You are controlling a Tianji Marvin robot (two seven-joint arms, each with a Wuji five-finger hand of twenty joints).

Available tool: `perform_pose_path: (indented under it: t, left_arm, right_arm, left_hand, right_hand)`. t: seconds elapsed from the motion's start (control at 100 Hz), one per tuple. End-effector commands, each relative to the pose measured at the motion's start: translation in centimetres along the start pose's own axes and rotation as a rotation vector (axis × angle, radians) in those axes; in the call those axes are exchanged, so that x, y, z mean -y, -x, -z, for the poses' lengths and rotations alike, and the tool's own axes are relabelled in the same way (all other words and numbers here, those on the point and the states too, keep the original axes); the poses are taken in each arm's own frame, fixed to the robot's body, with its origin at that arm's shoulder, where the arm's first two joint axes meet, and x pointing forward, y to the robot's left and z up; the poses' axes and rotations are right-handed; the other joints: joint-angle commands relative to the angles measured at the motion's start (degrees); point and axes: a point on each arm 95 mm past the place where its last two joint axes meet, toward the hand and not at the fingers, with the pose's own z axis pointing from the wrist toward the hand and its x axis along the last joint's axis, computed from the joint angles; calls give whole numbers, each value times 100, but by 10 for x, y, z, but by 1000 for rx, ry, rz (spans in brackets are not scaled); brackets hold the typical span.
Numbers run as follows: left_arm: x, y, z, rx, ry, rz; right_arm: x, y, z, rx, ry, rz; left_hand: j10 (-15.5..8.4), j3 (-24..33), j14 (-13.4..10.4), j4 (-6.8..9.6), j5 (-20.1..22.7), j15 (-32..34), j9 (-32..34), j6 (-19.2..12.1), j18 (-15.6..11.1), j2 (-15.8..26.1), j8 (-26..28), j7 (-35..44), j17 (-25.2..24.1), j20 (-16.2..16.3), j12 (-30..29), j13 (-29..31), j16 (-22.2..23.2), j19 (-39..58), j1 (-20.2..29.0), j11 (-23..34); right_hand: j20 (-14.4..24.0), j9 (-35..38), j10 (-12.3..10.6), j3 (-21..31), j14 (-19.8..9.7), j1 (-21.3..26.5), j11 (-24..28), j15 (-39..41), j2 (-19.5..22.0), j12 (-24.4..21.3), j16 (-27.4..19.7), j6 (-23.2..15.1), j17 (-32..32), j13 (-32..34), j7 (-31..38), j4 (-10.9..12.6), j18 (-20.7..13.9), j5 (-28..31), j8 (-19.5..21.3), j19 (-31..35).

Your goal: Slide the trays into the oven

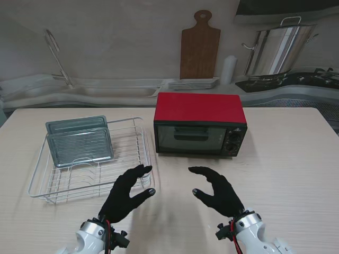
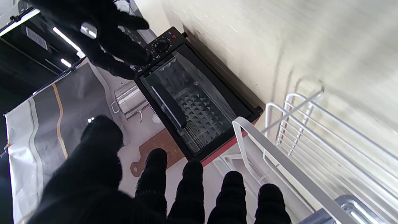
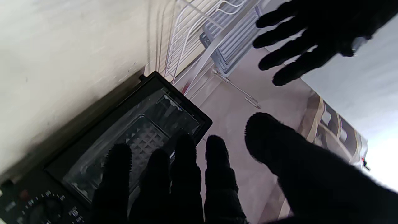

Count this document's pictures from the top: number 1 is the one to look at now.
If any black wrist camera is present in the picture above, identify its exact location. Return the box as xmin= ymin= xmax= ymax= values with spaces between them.
xmin=216 ymin=222 xmax=235 ymax=241
xmin=110 ymin=224 xmax=130 ymax=249

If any ribbed metal baking tray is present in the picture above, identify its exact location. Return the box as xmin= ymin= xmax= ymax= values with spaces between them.
xmin=46 ymin=128 xmax=115 ymax=168
xmin=45 ymin=114 xmax=109 ymax=134

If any red black right arm cable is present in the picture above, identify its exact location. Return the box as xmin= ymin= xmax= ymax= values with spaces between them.
xmin=229 ymin=218 xmax=243 ymax=254

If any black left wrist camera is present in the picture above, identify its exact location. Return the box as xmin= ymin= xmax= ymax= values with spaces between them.
xmin=110 ymin=224 xmax=130 ymax=249

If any brown wooden cutting board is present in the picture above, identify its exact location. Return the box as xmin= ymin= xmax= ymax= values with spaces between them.
xmin=180 ymin=10 xmax=222 ymax=80

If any black gas stove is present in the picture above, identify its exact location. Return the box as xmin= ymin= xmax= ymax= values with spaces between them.
xmin=235 ymin=67 xmax=339 ymax=93

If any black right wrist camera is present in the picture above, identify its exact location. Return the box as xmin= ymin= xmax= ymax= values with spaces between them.
xmin=216 ymin=222 xmax=235 ymax=241

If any red black toaster oven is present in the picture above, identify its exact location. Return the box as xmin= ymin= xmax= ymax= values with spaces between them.
xmin=153 ymin=92 xmax=248 ymax=159

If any red black left arm cable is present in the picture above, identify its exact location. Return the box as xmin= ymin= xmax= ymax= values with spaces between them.
xmin=104 ymin=219 xmax=111 ymax=254

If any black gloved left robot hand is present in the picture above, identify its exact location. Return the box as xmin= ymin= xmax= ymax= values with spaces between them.
xmin=98 ymin=164 xmax=156 ymax=224

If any white wire dish rack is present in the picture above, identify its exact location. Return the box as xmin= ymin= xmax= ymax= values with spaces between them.
xmin=28 ymin=117 xmax=155 ymax=204

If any tall steel stock pot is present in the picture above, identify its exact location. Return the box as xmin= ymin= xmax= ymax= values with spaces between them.
xmin=241 ymin=16 xmax=320 ymax=77

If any red black arm cable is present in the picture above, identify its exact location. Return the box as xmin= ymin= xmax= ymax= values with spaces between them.
xmin=104 ymin=219 xmax=111 ymax=254
xmin=229 ymin=218 xmax=243 ymax=254

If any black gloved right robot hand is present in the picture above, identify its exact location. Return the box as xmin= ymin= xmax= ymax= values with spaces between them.
xmin=188 ymin=166 xmax=246 ymax=218

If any chrome kitchen faucet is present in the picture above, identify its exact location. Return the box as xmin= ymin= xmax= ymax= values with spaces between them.
xmin=43 ymin=29 xmax=75 ymax=88

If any steel kitchen sink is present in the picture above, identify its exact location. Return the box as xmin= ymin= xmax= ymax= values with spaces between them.
xmin=26 ymin=86 xmax=159 ymax=98

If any stack of white plates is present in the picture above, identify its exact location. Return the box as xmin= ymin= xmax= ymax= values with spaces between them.
xmin=168 ymin=77 xmax=221 ymax=90

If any white paper towel roll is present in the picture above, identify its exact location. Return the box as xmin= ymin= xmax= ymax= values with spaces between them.
xmin=221 ymin=55 xmax=237 ymax=85

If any dark range hood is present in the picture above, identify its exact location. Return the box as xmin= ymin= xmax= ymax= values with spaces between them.
xmin=233 ymin=0 xmax=339 ymax=26

